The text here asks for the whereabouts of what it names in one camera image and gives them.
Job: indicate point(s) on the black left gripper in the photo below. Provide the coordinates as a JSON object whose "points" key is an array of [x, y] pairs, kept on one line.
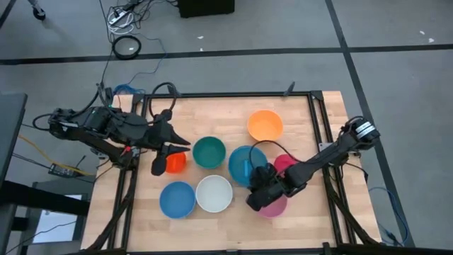
{"points": [[157, 132]]}

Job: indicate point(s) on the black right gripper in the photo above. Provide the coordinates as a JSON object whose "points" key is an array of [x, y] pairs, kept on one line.
{"points": [[269, 196]]}

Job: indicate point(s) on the pink plastic bowl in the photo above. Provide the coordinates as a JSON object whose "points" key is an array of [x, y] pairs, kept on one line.
{"points": [[274, 211]]}

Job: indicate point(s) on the green plastic bowl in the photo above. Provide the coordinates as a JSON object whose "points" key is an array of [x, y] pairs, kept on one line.
{"points": [[209, 152]]}

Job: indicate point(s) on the large teal-blue plastic bowl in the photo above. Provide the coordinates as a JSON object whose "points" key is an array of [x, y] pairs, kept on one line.
{"points": [[239, 163]]}

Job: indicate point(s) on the white plastic bowl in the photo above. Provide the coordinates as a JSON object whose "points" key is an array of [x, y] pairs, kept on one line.
{"points": [[214, 193]]}

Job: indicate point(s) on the blue plastic bowl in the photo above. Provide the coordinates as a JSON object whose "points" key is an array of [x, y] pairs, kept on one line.
{"points": [[177, 199]]}

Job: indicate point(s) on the orange plastic bowl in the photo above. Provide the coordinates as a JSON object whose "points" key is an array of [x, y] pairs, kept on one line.
{"points": [[265, 124]]}

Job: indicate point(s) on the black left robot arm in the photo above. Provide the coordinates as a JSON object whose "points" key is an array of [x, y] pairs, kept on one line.
{"points": [[106, 124]]}

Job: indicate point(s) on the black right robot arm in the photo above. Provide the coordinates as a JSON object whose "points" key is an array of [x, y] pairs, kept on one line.
{"points": [[329, 156]]}

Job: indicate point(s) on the small orange-red plastic cup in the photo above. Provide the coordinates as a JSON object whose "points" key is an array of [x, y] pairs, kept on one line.
{"points": [[177, 163]]}

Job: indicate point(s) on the small magenta plastic cup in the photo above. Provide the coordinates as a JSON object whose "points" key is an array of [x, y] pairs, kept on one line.
{"points": [[283, 162]]}

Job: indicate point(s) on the small black electronic device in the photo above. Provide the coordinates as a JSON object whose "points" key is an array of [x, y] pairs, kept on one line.
{"points": [[62, 170]]}

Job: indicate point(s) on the white power strip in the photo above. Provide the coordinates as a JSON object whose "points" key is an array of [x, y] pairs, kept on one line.
{"points": [[118, 16]]}

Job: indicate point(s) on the black box on floor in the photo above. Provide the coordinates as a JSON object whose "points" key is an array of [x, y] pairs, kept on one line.
{"points": [[206, 8]]}

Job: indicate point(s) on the grey cart with white sheet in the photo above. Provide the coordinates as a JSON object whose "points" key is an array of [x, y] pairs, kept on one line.
{"points": [[56, 223]]}

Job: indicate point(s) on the dark grey desk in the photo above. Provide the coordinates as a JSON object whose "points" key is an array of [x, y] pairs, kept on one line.
{"points": [[10, 134]]}

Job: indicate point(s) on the black chair caster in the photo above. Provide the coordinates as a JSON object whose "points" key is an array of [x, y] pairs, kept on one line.
{"points": [[38, 13]]}

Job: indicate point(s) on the black frame clamp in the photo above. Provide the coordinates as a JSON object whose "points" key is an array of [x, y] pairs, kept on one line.
{"points": [[174, 91], [289, 89]]}

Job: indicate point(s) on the black aluminium table frame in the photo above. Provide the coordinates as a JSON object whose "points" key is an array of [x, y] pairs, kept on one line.
{"points": [[226, 95]]}

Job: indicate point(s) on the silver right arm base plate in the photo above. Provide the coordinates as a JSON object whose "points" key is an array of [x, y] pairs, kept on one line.
{"points": [[323, 146]]}

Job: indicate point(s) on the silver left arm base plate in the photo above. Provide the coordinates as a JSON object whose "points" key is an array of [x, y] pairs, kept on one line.
{"points": [[97, 152]]}

